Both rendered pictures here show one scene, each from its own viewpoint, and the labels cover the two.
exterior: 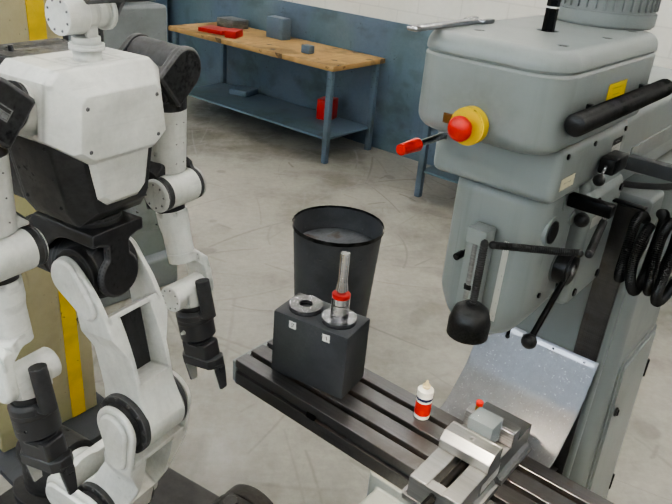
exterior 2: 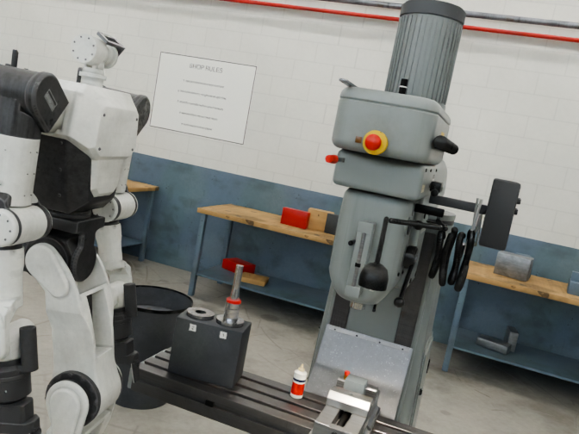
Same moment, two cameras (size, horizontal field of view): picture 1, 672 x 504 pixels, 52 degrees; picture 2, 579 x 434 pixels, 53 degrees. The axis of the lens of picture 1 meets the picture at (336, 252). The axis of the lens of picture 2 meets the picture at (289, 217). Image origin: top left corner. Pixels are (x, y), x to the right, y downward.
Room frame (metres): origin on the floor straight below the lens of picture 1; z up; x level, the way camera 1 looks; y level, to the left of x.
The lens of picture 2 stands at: (-0.26, 0.46, 1.74)
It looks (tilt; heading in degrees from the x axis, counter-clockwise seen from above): 8 degrees down; 341
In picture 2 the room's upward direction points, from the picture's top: 11 degrees clockwise
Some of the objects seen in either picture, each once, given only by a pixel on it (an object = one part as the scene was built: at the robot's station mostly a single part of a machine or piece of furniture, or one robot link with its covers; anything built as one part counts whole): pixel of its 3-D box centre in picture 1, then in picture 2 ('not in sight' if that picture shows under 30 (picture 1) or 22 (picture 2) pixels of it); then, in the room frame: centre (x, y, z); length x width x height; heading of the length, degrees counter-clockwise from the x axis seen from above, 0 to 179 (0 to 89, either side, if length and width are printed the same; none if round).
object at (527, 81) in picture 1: (541, 76); (395, 129); (1.26, -0.34, 1.81); 0.47 x 0.26 x 0.16; 143
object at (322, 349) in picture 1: (319, 342); (210, 344); (1.51, 0.02, 1.03); 0.22 x 0.12 x 0.20; 62
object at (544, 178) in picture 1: (533, 143); (388, 174); (1.28, -0.36, 1.68); 0.34 x 0.24 x 0.10; 143
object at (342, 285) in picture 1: (343, 273); (237, 282); (1.49, -0.02, 1.25); 0.03 x 0.03 x 0.11
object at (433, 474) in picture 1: (473, 452); (349, 408); (1.19, -0.35, 0.98); 0.35 x 0.15 x 0.11; 143
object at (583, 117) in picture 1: (623, 103); (445, 145); (1.18, -0.47, 1.79); 0.45 x 0.04 x 0.04; 143
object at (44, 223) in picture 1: (74, 242); (38, 238); (1.30, 0.56, 1.37); 0.28 x 0.13 x 0.18; 61
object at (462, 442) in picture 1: (470, 446); (349, 400); (1.17, -0.33, 1.02); 0.12 x 0.06 x 0.04; 53
